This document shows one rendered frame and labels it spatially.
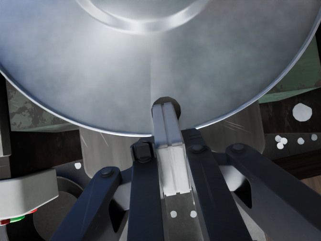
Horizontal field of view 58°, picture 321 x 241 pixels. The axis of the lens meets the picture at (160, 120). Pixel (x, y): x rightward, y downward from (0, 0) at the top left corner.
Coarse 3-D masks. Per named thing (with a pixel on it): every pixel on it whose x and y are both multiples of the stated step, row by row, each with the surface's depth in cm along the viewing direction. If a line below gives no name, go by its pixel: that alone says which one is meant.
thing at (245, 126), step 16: (176, 112) 22; (240, 112) 22; (256, 112) 22; (80, 128) 22; (208, 128) 22; (224, 128) 22; (240, 128) 22; (256, 128) 22; (96, 144) 22; (112, 144) 22; (128, 144) 22; (208, 144) 22; (224, 144) 22; (256, 144) 22; (96, 160) 22; (112, 160) 22; (128, 160) 22
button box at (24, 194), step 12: (48, 168) 50; (0, 180) 38; (12, 180) 38; (24, 180) 39; (36, 180) 42; (48, 180) 46; (0, 192) 37; (12, 192) 37; (24, 192) 39; (36, 192) 42; (48, 192) 46; (0, 204) 37; (12, 204) 37; (24, 204) 38; (36, 204) 41; (0, 216) 37; (12, 216) 37
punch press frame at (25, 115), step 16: (304, 64) 36; (320, 64) 36; (288, 80) 36; (304, 80) 35; (320, 80) 35; (16, 96) 36; (272, 96) 39; (288, 96) 43; (16, 112) 36; (32, 112) 36; (48, 112) 36; (16, 128) 36; (32, 128) 37; (48, 128) 40; (64, 128) 44
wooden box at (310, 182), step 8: (312, 152) 95; (320, 152) 92; (272, 160) 97; (280, 160) 94; (288, 160) 90; (296, 160) 88; (304, 160) 84; (312, 160) 82; (320, 160) 79; (288, 168) 78; (296, 168) 76; (304, 168) 74; (312, 168) 72; (320, 168) 70; (296, 176) 67; (304, 176) 66; (312, 176) 64; (320, 176) 64; (312, 184) 64; (320, 184) 64; (320, 192) 63; (264, 232) 97
